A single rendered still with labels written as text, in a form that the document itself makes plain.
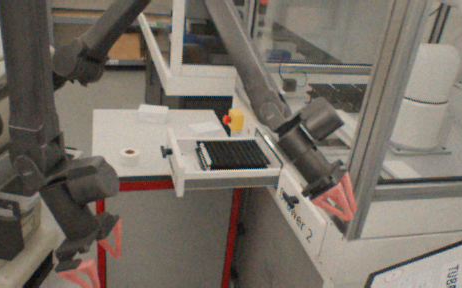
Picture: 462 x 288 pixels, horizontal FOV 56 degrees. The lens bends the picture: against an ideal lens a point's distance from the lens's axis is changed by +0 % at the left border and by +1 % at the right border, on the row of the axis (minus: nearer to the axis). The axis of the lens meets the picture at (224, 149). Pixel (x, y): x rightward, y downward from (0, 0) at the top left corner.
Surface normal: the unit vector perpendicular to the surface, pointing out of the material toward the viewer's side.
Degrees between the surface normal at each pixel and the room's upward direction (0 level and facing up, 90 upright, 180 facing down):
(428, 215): 90
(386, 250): 90
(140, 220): 90
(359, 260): 90
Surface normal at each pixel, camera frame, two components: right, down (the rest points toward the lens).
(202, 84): 0.25, 0.46
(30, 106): -0.10, 0.35
